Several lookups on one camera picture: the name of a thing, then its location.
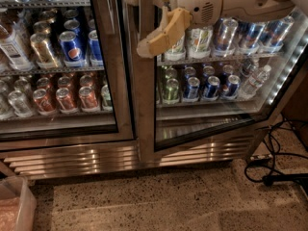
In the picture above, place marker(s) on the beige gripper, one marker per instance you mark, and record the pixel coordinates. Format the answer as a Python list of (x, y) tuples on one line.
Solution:
[(196, 0)]

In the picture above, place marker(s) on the glass fridge door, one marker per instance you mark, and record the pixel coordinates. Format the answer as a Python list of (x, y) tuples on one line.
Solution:
[(112, 122), (161, 126)]

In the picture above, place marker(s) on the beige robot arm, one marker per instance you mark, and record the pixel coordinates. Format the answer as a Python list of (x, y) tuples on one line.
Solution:
[(265, 10)]

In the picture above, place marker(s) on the stainless fridge bottom grille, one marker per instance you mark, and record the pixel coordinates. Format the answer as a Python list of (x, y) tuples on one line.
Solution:
[(45, 163)]

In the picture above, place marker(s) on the Mountain Dew can right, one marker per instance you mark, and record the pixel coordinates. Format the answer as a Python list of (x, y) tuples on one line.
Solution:
[(199, 40)]

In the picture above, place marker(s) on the blue Pepsi can edge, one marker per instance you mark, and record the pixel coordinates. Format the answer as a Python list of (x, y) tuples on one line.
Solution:
[(95, 51)]

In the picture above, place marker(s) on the silver blue energy can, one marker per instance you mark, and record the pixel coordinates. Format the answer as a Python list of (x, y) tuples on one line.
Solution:
[(224, 35)]

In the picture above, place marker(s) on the green soda can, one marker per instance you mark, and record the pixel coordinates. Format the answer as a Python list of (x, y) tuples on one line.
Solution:
[(171, 91)]

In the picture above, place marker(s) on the blue Pepsi can front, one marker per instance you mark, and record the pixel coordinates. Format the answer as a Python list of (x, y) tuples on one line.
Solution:
[(73, 48)]

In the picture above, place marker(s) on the blue pepsi can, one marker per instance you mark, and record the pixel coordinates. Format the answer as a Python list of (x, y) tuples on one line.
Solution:
[(191, 89), (73, 48), (230, 88), (211, 88)]

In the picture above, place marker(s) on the blue Pepsi can lower left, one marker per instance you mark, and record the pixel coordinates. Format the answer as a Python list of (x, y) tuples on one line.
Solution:
[(191, 89)]

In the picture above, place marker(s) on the blue Pepsi can lower middle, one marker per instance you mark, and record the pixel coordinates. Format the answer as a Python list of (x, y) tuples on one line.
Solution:
[(211, 88)]

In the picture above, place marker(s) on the red soda can right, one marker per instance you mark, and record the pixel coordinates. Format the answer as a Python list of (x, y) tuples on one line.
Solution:
[(89, 101)]

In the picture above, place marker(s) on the red soda can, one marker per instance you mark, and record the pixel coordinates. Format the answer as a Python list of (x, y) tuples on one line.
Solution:
[(89, 101), (44, 101), (66, 101)]

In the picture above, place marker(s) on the blue Pepsi can lower right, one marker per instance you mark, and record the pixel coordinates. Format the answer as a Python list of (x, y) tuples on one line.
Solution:
[(230, 88)]

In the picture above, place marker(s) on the gold soda can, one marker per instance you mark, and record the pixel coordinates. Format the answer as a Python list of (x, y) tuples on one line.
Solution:
[(44, 50)]

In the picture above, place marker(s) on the clear water bottle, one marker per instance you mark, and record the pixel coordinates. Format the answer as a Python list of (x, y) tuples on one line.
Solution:
[(254, 82)]

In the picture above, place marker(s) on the red soda can middle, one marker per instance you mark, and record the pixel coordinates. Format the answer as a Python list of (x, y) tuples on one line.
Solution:
[(66, 101)]

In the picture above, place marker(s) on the red soda can left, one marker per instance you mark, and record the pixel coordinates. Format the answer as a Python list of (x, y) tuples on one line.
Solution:
[(44, 101)]

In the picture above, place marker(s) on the clear labelled bottle left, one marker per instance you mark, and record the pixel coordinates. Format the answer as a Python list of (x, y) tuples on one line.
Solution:
[(14, 48)]

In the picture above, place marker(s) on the silver can lower left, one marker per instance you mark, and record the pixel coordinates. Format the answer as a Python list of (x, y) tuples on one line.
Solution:
[(21, 104)]

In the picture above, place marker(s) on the clear plastic storage bin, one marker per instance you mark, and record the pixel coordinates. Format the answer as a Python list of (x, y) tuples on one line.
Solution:
[(17, 205)]

